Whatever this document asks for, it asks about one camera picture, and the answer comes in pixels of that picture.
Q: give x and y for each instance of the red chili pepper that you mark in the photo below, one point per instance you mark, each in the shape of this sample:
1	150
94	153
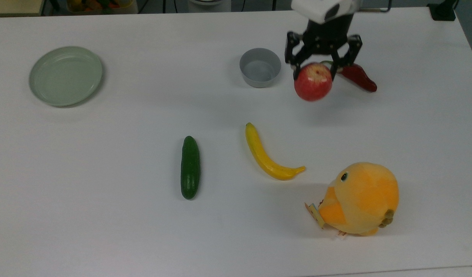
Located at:
361	79

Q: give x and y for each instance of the black stand base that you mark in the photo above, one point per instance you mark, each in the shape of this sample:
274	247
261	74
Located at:
443	11

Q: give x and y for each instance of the yellow banana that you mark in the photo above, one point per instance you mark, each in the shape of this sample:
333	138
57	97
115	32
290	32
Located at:
263	156

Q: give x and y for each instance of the pale green plate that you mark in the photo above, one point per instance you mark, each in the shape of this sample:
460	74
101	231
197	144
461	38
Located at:
65	76

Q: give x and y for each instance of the wooden board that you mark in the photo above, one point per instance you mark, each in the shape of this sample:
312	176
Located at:
14	7

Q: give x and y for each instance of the red apple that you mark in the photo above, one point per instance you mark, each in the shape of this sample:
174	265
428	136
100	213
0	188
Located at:
312	84

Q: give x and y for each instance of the green cucumber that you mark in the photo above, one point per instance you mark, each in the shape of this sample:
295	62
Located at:
190	167

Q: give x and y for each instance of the grey bowl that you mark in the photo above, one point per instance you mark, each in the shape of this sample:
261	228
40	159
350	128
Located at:
260	71

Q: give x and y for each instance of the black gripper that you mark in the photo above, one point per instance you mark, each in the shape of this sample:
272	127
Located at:
328	34

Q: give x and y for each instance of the orange plush dinosaur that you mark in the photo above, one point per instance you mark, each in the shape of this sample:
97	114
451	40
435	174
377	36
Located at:
361	198

